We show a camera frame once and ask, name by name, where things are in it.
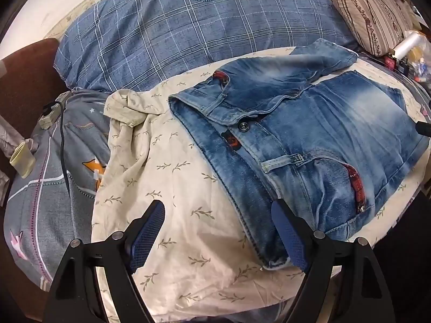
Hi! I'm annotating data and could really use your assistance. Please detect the blue denim jeans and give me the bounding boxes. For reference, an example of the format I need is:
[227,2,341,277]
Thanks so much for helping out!
[168,39,429,270]

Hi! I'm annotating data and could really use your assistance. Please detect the red small box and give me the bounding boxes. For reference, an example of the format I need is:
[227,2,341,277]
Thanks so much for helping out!
[384,55,397,71]

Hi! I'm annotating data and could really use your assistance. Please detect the white plastic roll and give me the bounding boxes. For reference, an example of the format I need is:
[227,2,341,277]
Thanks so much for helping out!
[392,30,424,60]

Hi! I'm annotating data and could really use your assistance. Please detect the grey star-print bedsheet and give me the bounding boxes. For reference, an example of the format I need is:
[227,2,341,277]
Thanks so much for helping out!
[4,90,110,291]

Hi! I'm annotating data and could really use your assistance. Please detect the striped beige cushion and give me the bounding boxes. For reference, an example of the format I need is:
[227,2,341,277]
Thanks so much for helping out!
[332,0,414,57]

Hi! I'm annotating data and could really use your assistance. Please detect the beige leaf-print blanket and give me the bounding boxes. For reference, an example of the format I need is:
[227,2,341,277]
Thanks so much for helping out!
[92,47,430,322]

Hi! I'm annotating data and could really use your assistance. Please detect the beige tape roll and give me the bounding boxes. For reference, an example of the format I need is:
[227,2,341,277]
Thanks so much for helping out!
[9,139,36,179]

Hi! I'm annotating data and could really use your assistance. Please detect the white power strip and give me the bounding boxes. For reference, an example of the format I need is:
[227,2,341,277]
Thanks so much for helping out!
[38,91,72,130]

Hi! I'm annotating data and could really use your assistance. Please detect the brown wooden headboard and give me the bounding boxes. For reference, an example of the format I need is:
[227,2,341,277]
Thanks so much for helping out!
[0,38,67,139]

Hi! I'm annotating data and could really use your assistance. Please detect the blue plaid pillow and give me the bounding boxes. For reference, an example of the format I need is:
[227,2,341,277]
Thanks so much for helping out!
[53,0,358,93]

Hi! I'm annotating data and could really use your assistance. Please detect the black power cable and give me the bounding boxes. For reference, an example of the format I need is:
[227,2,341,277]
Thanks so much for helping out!
[42,100,71,194]

